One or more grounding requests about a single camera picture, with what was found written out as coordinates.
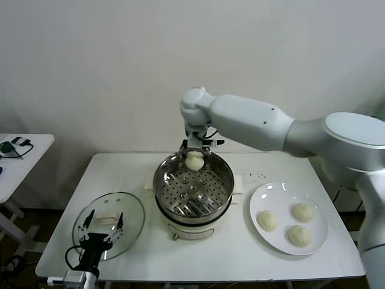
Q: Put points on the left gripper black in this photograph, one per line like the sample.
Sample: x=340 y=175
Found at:
x=94 y=247

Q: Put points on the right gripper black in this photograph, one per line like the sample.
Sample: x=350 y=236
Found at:
x=195 y=135

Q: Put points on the white steamed baozi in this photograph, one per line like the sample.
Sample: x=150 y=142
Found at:
x=194 y=162
x=303 y=212
x=267 y=220
x=298 y=235

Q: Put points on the round glass pot lid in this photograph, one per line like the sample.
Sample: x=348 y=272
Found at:
x=129 y=210

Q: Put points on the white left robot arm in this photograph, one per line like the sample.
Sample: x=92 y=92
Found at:
x=92 y=280

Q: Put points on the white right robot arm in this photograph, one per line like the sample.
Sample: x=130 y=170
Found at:
x=249 y=123

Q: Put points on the stainless steel steamer basket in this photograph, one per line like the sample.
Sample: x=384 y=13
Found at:
x=168 y=183

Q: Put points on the cream electric cooker pot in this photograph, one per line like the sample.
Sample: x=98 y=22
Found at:
x=189 y=230

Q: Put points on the large white plate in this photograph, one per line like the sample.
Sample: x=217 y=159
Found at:
x=270 y=198

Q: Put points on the white side table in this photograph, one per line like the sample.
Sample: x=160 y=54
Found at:
x=33 y=162

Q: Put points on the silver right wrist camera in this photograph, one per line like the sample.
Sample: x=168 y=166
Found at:
x=198 y=144

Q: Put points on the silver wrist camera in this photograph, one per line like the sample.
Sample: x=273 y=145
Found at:
x=198 y=144
x=70 y=277

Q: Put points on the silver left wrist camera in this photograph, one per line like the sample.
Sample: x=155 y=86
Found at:
x=70 y=277

